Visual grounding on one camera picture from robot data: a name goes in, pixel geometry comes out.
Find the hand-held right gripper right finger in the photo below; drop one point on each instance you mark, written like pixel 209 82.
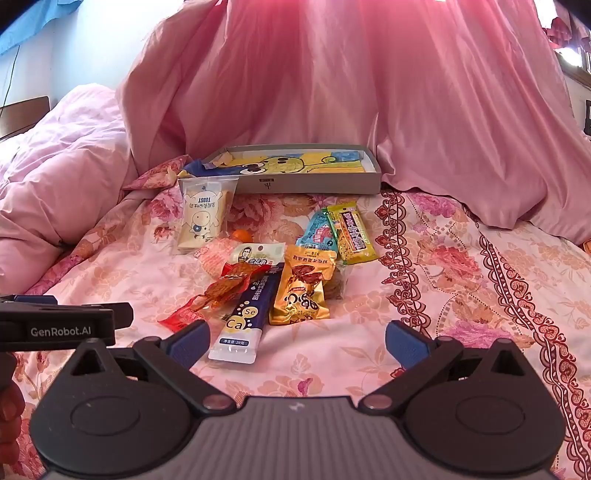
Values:
pixel 405 344

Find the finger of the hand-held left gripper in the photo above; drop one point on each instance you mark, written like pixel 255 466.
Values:
pixel 123 315

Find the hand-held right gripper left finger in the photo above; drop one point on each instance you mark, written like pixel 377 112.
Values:
pixel 190 342

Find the white navy stick packet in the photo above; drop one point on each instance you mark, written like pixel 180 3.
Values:
pixel 244 323

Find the red clear snack packet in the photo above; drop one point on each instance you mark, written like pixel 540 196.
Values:
pixel 221 290

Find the pink snack packet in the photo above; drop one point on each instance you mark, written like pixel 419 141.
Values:
pixel 213 258

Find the clear cookie packet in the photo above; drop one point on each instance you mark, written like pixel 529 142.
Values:
pixel 340 281

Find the white green snack packet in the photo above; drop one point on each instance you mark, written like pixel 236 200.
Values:
pixel 254 256

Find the golden snack packet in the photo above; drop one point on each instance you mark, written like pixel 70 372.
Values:
pixel 300 290

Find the small orange fruit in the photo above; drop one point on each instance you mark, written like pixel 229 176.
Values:
pixel 241 236

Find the white toast bread packet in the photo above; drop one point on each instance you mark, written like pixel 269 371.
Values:
pixel 203 212

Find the grey cardboard box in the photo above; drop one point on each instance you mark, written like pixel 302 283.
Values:
pixel 300 184

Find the person's left hand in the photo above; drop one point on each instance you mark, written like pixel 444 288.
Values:
pixel 9 410

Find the floral bedsheet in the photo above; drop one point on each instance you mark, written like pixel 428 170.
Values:
pixel 461 286

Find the yellow green snack packet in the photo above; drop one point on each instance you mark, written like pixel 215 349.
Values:
pixel 353 235

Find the light blue snack packet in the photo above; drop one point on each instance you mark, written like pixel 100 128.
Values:
pixel 317 233

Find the floral pillow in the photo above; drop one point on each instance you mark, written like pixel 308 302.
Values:
pixel 157 177

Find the pink quilt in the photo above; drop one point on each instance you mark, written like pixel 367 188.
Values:
pixel 60 184

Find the yellow cartoon drawing sheet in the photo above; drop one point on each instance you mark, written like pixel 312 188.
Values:
pixel 295 161

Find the wooden headboard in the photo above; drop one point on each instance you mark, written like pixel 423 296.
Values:
pixel 23 117

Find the pink curtain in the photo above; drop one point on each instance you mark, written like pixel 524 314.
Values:
pixel 369 83

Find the blue cloth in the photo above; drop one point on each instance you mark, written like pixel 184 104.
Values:
pixel 27 32

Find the bright window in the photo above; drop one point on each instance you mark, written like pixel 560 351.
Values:
pixel 572 55

